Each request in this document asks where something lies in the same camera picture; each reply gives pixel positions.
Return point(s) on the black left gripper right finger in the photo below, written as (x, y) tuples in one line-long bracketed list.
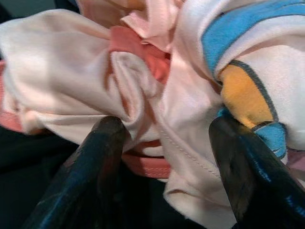
[(262, 190)]

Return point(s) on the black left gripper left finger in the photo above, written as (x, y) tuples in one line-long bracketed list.
[(78, 186)]

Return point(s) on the pink garment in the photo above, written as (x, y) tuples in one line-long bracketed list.
[(59, 71)]

